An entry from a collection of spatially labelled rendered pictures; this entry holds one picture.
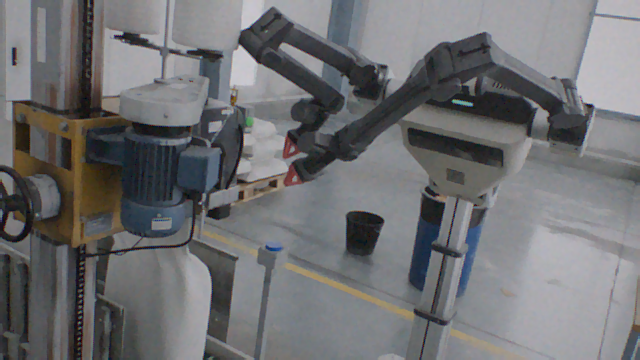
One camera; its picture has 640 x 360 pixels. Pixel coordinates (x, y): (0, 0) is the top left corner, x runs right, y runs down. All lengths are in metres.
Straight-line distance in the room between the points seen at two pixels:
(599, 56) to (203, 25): 8.23
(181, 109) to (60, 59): 0.30
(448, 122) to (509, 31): 7.83
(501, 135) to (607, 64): 7.65
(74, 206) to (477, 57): 0.97
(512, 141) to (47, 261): 1.27
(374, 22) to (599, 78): 3.73
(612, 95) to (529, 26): 1.58
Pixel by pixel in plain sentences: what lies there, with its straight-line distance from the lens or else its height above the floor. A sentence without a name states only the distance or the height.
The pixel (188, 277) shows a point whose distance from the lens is 1.85.
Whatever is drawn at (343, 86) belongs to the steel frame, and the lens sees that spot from 10.17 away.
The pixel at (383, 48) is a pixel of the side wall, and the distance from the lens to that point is 10.18.
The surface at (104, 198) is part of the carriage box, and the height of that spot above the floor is 1.13.
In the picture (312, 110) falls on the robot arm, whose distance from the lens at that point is 1.68.
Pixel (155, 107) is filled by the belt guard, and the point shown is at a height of 1.40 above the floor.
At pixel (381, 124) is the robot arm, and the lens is 1.40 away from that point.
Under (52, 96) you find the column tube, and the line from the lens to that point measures 1.46.
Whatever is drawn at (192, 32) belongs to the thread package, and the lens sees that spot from 1.39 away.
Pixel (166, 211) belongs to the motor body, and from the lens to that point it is 1.37.
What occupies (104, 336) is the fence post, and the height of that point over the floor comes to 0.63.
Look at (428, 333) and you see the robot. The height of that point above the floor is 0.62.
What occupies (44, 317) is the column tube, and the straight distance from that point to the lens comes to 1.68.
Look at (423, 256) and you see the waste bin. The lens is 3.79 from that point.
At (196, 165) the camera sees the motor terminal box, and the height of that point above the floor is 1.28.
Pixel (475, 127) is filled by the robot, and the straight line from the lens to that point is 1.70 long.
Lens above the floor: 1.65
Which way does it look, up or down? 16 degrees down
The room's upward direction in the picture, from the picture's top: 9 degrees clockwise
